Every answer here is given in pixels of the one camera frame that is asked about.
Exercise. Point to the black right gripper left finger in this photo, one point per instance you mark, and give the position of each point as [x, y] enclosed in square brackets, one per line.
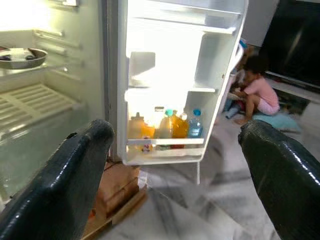
[57, 190]

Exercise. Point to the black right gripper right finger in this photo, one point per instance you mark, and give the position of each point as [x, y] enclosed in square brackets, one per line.
[282, 180]

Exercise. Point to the white slatted fridge shelf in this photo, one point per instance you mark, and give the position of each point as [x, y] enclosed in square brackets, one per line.
[37, 102]

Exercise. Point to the white fridge body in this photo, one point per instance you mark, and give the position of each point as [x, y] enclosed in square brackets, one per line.
[87, 62]

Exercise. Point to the white fridge door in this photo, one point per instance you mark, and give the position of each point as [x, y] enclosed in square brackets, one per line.
[217, 62]

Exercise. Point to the teal floor cushion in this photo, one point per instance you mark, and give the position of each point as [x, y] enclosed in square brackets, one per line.
[277, 122]

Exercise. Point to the brown brick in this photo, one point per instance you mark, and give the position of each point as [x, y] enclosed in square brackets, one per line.
[117, 185]

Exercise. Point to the child in pink clothes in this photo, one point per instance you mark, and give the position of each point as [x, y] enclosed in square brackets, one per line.
[262, 92]

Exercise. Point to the white television stand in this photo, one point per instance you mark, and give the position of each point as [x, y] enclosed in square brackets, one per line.
[292, 90]

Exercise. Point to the yellow sauce squeeze bottle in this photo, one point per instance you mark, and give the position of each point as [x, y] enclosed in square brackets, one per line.
[136, 127]

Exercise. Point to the blue cap water bottle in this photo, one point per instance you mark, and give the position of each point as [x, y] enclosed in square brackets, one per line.
[195, 127]

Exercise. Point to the orange juice bottle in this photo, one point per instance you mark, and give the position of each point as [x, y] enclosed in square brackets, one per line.
[180, 127]

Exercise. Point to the teal cap clear bottle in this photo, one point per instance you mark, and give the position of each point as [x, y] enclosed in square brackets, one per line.
[165, 127]

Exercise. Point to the round metal pan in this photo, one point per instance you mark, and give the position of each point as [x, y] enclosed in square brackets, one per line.
[22, 63]

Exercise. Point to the black television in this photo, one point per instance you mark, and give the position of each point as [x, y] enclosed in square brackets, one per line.
[295, 37]

